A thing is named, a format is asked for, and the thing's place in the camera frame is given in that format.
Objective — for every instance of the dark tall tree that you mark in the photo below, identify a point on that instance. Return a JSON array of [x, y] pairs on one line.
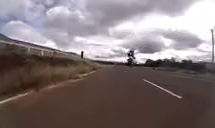
[[130, 57]]

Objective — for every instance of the dark roadside sign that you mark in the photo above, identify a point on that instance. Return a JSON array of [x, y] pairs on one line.
[[82, 54]]

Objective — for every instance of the reddish grey asphalt road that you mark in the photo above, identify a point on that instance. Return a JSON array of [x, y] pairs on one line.
[[111, 100]]

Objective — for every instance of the white dashed lane line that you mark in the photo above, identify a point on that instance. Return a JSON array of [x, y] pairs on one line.
[[161, 89]]

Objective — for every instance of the row of distant trees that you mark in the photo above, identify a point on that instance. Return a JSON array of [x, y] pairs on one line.
[[175, 63]]

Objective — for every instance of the dry grass verge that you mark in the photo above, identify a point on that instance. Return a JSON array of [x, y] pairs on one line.
[[31, 71]]

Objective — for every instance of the white road edge line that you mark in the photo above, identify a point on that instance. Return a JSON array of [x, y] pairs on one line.
[[15, 97]]

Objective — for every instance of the utility pole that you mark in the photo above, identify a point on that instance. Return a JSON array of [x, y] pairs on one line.
[[212, 45]]

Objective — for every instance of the white rail fence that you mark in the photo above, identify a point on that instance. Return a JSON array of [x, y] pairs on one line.
[[35, 49]]

